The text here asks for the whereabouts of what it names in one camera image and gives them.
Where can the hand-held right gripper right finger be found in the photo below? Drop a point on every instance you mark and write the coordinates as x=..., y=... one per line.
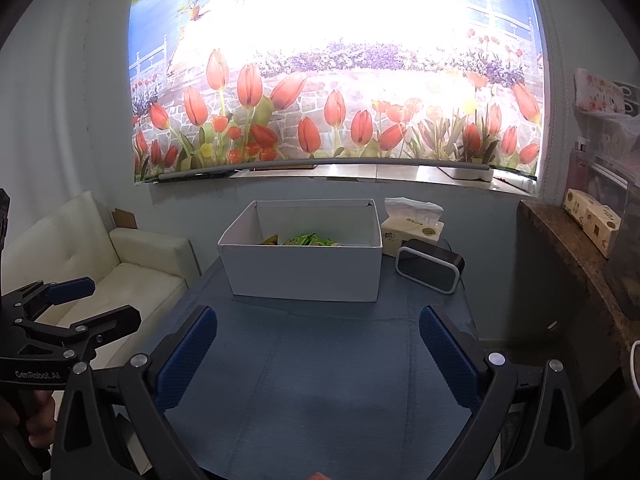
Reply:
x=450, y=360

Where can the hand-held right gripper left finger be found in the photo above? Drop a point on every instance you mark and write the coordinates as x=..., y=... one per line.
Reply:
x=185, y=355

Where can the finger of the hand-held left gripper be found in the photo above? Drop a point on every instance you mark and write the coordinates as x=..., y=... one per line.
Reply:
x=105, y=321
x=70, y=290

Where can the white cardboard box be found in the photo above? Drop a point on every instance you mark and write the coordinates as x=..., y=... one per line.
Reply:
x=300, y=275

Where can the olive green snack packet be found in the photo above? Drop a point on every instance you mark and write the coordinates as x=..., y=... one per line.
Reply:
x=270, y=240

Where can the large green seaweed snack packet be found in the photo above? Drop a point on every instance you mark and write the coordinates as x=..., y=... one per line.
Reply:
x=300, y=240

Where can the person's left hand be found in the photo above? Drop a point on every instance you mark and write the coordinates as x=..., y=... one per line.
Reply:
x=40, y=417

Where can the cream sofa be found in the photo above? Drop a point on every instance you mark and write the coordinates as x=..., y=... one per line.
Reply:
x=90, y=270

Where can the brown cardboard piece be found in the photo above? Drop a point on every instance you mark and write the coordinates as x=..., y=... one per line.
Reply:
x=123, y=218

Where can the black desk clock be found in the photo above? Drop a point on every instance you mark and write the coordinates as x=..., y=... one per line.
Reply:
x=425, y=267

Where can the blue tablecloth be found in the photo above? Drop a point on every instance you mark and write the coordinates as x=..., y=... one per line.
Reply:
x=320, y=360

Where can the beige tissue pack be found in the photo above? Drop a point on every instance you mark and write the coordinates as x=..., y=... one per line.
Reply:
x=410, y=232

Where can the brown stone counter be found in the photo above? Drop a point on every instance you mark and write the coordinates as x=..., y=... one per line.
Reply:
x=560, y=270

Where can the white oblong windowsill object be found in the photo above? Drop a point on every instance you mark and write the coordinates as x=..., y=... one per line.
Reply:
x=465, y=173

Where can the beige printed tissue box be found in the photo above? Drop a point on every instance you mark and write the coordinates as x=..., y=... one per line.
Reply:
x=592, y=220

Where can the clear plastic storage container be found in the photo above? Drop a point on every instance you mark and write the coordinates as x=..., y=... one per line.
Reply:
x=617, y=170

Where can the tulip window blind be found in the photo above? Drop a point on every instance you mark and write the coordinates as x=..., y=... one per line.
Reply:
x=325, y=85

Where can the pink floral pack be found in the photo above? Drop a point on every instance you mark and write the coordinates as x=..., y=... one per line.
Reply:
x=600, y=87

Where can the white wall fitting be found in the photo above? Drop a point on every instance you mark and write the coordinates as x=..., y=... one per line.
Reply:
x=551, y=324

